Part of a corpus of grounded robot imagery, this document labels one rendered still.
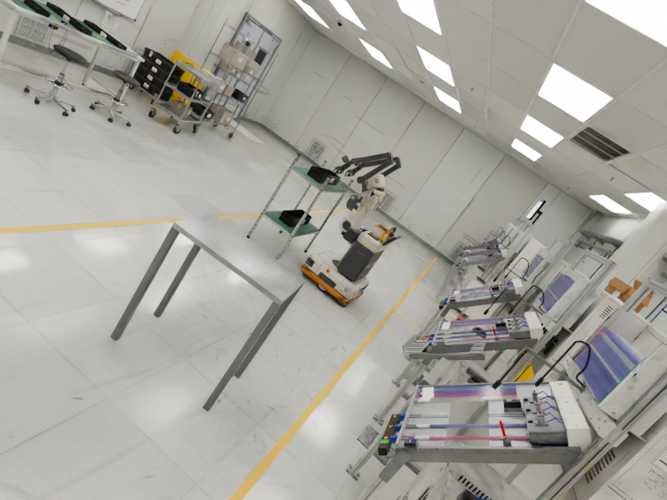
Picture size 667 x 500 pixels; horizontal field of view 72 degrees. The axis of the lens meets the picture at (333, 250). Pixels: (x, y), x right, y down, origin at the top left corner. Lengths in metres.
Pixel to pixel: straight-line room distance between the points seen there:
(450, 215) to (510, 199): 1.49
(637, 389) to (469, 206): 10.32
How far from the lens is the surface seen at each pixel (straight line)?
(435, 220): 12.16
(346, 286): 4.93
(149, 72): 8.78
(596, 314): 3.44
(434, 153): 12.21
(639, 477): 2.16
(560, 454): 2.09
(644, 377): 2.00
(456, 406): 3.60
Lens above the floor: 1.76
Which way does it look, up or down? 15 degrees down
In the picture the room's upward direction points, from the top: 34 degrees clockwise
